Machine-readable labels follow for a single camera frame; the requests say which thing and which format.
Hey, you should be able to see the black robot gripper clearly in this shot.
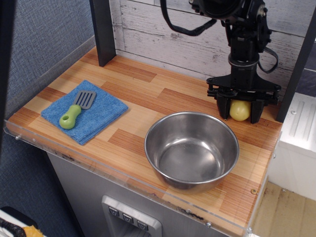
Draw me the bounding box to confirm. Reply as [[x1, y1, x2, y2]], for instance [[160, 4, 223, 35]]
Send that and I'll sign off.
[[206, 60, 281, 123]]

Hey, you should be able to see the yellow toy potato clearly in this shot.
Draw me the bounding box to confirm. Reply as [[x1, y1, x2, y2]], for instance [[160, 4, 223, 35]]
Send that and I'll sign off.
[[230, 100, 251, 121]]

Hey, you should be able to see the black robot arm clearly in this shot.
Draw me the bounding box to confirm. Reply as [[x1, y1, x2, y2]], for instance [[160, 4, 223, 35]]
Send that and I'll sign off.
[[190, 0, 281, 123]]

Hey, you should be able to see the stainless steel bowl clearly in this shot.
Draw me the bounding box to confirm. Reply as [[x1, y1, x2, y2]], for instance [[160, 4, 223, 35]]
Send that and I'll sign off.
[[144, 112, 239, 194]]

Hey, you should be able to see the white side cabinet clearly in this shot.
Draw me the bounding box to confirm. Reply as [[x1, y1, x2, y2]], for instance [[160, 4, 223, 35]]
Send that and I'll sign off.
[[267, 93, 316, 200]]

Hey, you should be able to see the clear acrylic table guard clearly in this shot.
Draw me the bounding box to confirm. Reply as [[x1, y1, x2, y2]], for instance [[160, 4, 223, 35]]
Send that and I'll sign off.
[[0, 34, 282, 237]]

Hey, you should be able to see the blue folded cloth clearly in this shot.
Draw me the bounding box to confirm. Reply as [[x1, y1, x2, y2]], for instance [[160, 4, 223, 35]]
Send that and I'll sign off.
[[41, 80, 128, 145]]

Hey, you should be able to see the grey dispenser panel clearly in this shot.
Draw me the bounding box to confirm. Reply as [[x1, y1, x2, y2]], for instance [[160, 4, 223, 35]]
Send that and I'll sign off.
[[102, 195, 162, 237]]

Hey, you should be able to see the yellow object bottom left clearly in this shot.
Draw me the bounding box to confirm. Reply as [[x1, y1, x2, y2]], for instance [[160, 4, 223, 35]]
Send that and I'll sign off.
[[23, 226, 44, 237]]

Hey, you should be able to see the black right frame post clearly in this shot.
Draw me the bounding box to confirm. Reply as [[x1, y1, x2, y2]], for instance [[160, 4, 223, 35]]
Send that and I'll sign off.
[[275, 0, 316, 123]]

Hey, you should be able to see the black frame post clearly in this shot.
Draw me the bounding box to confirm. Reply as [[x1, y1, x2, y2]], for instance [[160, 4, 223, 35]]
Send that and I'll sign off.
[[275, 0, 316, 123], [89, 0, 116, 67]]

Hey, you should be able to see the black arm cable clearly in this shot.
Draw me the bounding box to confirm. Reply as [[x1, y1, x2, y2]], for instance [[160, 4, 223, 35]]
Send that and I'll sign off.
[[159, 0, 279, 74]]

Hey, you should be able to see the green handled grey spatula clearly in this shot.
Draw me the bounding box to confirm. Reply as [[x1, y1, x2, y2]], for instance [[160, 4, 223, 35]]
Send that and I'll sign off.
[[59, 90, 96, 130]]

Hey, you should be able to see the black left frame post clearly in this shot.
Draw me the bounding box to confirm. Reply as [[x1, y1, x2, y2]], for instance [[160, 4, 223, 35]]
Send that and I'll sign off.
[[89, 0, 116, 67]]

